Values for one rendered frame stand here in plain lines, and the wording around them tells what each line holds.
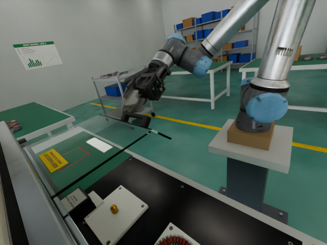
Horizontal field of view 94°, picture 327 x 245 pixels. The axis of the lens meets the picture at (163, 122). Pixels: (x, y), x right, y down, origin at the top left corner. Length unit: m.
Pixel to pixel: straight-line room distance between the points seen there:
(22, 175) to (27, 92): 5.28
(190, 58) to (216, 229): 0.53
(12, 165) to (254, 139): 0.77
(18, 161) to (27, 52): 5.33
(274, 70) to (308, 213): 1.23
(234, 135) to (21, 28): 5.48
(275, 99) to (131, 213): 0.57
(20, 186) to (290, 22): 0.64
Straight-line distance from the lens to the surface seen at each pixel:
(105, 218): 0.59
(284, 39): 0.60
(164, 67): 0.52
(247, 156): 0.77
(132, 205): 0.57
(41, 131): 1.78
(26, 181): 0.23
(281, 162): 0.77
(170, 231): 0.50
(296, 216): 1.58
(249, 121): 0.78
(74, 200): 0.48
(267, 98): 0.59
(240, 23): 0.71
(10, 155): 0.32
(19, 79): 5.49
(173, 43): 0.61
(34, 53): 5.60
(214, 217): 0.53
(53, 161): 0.36
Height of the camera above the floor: 1.22
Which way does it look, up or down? 26 degrees down
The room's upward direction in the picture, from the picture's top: 11 degrees counter-clockwise
